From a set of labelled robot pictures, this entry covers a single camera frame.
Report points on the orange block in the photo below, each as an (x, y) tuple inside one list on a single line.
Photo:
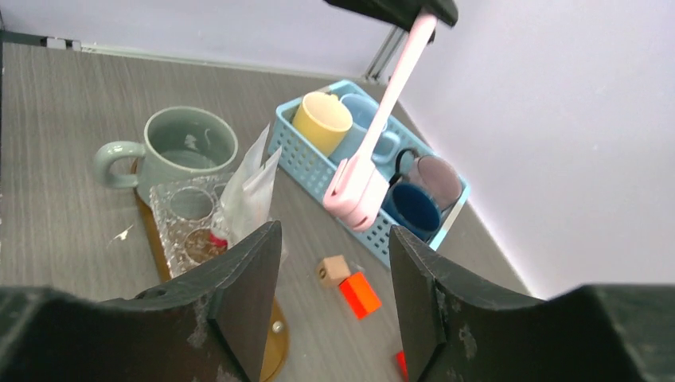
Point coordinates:
[(360, 296)]

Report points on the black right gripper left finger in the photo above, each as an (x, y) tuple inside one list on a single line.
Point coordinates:
[(50, 335)]

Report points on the grey-green mug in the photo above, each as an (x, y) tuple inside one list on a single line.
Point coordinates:
[(179, 143)]

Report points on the white toothpaste tube red cap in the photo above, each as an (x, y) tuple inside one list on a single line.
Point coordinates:
[(253, 210)]

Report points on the clear textured acrylic holder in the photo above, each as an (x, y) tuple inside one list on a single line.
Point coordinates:
[(182, 215)]

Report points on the light blue perforated basket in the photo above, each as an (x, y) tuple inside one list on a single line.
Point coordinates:
[(313, 171)]

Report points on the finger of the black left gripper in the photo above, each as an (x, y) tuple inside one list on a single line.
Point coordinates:
[(401, 13)]

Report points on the small wooden cube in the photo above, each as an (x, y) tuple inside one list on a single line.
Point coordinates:
[(332, 271)]

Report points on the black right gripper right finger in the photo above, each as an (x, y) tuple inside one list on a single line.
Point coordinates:
[(457, 326)]

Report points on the red plastic bin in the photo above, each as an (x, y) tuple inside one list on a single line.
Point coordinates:
[(401, 363)]

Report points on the mauve mug black handle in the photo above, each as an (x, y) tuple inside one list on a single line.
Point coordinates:
[(431, 173)]

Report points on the dark blue mug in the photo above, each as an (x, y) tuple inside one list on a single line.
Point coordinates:
[(410, 206)]

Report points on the light blue mug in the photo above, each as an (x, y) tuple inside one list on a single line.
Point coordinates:
[(363, 110)]

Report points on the pink toothbrush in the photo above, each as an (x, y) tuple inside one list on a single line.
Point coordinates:
[(357, 189)]

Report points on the oval wooden tray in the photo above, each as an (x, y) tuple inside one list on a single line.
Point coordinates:
[(234, 323)]

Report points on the cream mug yellow handle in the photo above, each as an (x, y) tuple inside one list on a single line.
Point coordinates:
[(323, 120)]

